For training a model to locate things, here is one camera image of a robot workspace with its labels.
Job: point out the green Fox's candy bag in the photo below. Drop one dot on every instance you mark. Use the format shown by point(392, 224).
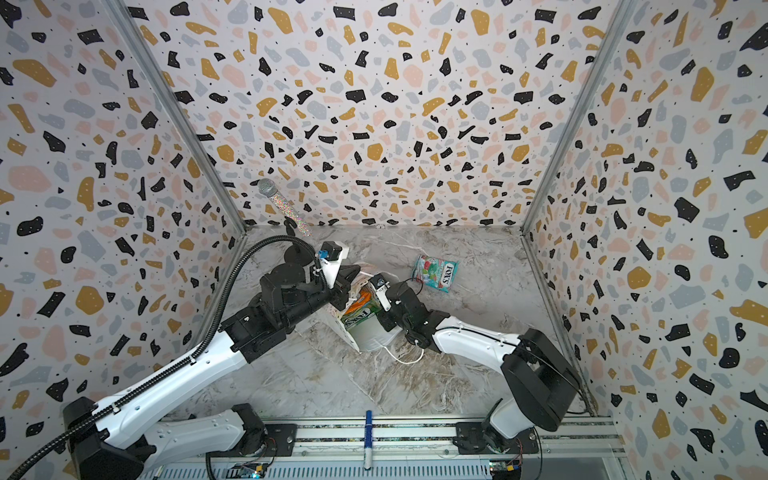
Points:
point(350, 320)

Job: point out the teal fruit Fox's candy bag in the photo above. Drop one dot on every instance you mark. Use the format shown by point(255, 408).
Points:
point(434, 272)

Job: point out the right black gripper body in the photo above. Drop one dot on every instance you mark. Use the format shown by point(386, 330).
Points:
point(384, 312)

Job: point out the green circuit board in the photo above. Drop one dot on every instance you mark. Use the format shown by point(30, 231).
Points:
point(249, 470)

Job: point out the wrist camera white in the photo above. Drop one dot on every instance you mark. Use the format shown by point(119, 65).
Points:
point(330, 256)
point(379, 286)

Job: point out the white paper gift bag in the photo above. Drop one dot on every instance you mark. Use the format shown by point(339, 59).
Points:
point(367, 336)

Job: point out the blue marker pen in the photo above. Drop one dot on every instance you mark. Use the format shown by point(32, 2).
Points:
point(368, 441)

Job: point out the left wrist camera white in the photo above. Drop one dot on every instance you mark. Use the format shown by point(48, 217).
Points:
point(330, 256)

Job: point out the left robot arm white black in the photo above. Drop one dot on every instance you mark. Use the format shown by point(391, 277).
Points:
point(122, 437)

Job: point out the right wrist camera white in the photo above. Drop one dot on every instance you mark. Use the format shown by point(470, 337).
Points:
point(379, 286)

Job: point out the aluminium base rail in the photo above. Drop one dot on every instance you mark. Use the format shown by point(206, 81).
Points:
point(417, 447)

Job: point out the glitter microphone on stand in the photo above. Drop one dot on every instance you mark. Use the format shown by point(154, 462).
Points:
point(293, 222)

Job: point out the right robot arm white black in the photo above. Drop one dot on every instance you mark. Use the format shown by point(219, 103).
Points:
point(542, 383)

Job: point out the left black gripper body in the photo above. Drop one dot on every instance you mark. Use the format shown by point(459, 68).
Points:
point(318, 296)

